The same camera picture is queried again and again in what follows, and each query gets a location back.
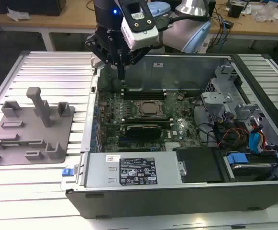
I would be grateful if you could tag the small black adapter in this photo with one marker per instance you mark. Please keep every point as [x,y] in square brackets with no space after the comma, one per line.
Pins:
[229,24]

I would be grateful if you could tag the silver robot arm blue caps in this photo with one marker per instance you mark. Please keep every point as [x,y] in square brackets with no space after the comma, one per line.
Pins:
[177,33]

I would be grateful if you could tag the hard disk in blue carrier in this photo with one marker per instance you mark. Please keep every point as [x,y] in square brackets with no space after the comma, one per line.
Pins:
[236,159]

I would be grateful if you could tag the wooden desk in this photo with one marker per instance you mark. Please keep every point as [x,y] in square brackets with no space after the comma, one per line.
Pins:
[69,21]

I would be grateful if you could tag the CPU in socket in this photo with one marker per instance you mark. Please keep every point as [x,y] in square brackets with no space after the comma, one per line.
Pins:
[150,108]

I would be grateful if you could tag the silver chipset heatsink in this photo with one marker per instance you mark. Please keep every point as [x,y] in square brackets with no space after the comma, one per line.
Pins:
[172,146]

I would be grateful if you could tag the large black box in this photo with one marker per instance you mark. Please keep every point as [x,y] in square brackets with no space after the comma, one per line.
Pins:
[33,7]

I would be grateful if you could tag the black open PC case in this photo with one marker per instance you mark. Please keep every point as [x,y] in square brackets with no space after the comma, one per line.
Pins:
[177,201]

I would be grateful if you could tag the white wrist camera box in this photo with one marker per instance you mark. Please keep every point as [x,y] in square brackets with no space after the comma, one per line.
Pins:
[141,39]

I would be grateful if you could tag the black RAM slot bank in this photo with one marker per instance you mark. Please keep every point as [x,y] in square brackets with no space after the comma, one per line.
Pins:
[148,117]
[143,94]

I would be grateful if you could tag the small black device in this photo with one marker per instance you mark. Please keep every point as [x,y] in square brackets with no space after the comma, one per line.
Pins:
[235,10]

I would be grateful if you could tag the grey metal drive cage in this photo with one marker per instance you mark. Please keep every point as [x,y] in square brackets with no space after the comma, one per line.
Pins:
[215,98]

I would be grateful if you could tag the black plastic shroud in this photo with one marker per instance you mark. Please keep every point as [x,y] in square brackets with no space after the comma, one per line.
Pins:
[198,165]

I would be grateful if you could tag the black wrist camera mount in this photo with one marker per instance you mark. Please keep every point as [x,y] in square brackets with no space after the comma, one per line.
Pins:
[136,9]

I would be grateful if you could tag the green motherboard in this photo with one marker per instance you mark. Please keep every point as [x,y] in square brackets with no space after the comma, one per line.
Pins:
[181,124]

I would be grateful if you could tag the clear plastic bag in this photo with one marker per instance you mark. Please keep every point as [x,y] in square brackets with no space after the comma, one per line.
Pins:
[265,14]

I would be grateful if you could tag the grey parts rack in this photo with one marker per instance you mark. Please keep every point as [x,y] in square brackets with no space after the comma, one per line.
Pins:
[59,129]

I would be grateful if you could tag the grey power supply with label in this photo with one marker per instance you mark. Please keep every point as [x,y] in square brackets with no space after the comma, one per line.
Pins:
[100,172]

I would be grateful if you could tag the crumpled white paper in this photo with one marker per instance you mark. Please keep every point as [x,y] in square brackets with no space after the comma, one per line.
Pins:
[16,14]

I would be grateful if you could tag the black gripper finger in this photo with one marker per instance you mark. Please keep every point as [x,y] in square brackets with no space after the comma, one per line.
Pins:
[136,56]
[95,44]

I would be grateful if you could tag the blue case latch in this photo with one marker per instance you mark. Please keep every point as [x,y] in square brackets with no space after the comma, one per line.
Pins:
[67,172]

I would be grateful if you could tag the black graphics card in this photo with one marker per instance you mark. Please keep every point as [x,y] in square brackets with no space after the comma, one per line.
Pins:
[143,131]

